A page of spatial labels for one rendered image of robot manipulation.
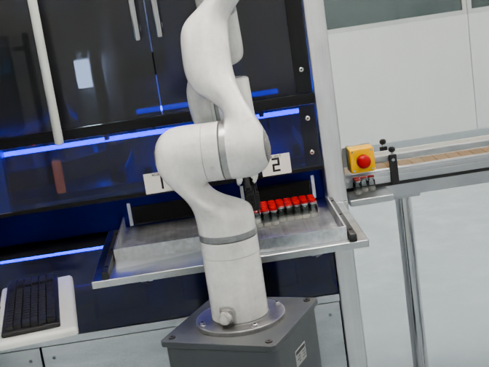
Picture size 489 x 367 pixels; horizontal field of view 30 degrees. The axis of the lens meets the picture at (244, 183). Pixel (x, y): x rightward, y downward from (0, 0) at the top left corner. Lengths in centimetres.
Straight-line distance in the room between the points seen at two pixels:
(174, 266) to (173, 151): 56
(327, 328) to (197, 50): 121
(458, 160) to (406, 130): 462
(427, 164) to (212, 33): 115
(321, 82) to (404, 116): 485
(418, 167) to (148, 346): 98
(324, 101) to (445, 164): 46
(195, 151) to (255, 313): 36
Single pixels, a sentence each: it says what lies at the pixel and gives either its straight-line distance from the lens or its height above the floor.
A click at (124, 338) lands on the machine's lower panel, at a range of 278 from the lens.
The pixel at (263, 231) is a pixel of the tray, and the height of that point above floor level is 88.
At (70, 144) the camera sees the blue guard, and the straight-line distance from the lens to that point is 264.
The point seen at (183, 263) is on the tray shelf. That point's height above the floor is 88.
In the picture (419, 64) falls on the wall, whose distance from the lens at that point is 742.
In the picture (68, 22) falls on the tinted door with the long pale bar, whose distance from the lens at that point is 261.
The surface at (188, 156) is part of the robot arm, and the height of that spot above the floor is 123.
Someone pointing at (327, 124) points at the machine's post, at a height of 111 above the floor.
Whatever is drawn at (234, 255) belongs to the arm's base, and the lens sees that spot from 184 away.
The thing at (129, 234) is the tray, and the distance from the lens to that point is 268.
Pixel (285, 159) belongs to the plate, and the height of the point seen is 103.
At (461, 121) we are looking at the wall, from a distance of 757.
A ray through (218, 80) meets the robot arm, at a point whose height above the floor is 137.
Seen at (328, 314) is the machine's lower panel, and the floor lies 54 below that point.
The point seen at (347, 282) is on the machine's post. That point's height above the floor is 63.
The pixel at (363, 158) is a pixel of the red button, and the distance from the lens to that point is 263.
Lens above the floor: 156
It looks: 13 degrees down
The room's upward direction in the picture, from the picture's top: 8 degrees counter-clockwise
